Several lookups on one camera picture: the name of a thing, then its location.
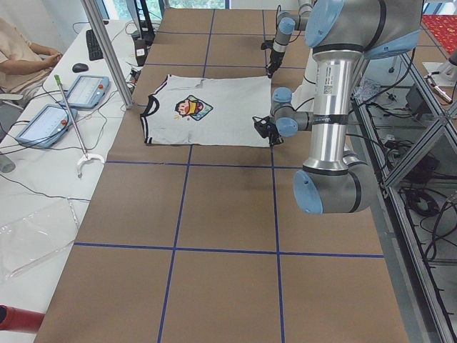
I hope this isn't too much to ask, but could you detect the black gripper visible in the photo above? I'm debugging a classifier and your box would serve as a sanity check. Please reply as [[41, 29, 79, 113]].
[[266, 123, 283, 145], [266, 49, 284, 78]]

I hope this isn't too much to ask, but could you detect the aluminium side frame rack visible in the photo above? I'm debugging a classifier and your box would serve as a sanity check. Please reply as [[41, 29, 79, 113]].
[[350, 43, 456, 342]]

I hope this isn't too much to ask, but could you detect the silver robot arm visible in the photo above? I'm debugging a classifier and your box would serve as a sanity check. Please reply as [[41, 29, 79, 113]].
[[261, 1, 315, 79], [264, 1, 423, 214]]

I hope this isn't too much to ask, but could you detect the clear plastic bag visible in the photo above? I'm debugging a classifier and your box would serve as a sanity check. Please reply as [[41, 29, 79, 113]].
[[1, 199, 79, 283]]

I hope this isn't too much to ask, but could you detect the black power adapter box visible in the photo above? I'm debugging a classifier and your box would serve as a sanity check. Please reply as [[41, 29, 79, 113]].
[[134, 38, 148, 66]]

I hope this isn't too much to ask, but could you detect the blue teach pendant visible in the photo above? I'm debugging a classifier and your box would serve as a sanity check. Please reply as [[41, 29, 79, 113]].
[[66, 75, 110, 109], [14, 104, 72, 149]]

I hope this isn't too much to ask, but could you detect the grey cartoon print t-shirt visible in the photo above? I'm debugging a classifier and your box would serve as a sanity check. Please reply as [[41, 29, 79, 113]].
[[140, 74, 271, 147]]

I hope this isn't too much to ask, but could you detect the metal reacher grabber stick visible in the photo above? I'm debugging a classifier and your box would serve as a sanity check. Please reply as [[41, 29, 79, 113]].
[[54, 74, 105, 178]]

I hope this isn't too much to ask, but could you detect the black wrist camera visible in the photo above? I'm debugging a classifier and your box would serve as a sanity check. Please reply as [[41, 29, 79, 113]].
[[252, 116, 271, 139], [261, 40, 273, 50]]

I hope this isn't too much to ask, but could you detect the aluminium frame post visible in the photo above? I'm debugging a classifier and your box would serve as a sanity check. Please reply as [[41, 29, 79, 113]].
[[81, 0, 133, 109]]

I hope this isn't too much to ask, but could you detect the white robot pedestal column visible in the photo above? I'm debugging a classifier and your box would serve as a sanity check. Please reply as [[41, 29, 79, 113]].
[[281, 53, 336, 127]]

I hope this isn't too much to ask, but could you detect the seated person in pink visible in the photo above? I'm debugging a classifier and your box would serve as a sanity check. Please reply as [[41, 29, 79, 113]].
[[1, 19, 62, 107]]

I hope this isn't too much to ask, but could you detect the near blue teach pendant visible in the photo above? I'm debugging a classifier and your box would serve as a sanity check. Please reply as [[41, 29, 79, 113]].
[[14, 104, 72, 149]]

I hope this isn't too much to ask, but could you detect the far blue teach pendant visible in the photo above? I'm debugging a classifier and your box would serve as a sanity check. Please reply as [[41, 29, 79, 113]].
[[66, 75, 110, 109]]

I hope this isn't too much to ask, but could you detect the black computer mouse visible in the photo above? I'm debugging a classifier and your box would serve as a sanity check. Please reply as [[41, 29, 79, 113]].
[[72, 63, 89, 73]]

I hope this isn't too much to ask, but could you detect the black monitor stand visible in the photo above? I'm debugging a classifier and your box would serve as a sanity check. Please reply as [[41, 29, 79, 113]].
[[134, 0, 156, 46]]

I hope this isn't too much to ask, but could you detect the black keyboard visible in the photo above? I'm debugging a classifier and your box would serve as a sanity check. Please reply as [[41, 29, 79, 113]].
[[86, 29, 104, 61]]

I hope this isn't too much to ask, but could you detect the red cylinder object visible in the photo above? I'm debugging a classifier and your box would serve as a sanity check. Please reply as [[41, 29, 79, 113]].
[[1, 305, 45, 334]]

